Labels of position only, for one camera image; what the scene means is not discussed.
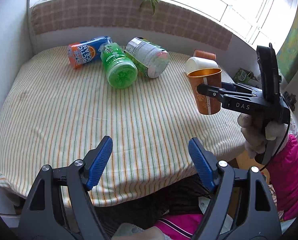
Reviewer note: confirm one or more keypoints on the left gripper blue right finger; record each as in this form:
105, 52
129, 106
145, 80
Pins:
256, 215

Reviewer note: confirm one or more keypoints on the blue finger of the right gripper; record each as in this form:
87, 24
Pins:
238, 87
212, 91

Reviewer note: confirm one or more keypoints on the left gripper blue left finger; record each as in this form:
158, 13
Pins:
43, 215

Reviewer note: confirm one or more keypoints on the orange paper cup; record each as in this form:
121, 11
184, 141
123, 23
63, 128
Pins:
201, 80
204, 55

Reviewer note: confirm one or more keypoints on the white plastic cup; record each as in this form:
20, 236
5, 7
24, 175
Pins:
196, 63

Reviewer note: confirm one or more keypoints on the white gloved right hand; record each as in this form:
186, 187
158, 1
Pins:
255, 140

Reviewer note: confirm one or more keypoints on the green white paper bag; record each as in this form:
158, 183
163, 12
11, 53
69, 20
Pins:
246, 77

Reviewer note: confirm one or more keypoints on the clear labelled plastic bottle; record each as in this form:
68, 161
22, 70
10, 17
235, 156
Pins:
150, 59

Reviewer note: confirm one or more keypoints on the brown plaid sill cloth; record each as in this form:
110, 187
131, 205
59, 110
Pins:
168, 18

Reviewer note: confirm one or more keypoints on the green plastic bottle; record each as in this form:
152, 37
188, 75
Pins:
120, 71

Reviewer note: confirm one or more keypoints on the striped table cloth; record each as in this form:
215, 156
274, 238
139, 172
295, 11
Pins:
54, 114

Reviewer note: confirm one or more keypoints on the blue orange soda can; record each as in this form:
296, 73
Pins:
85, 52

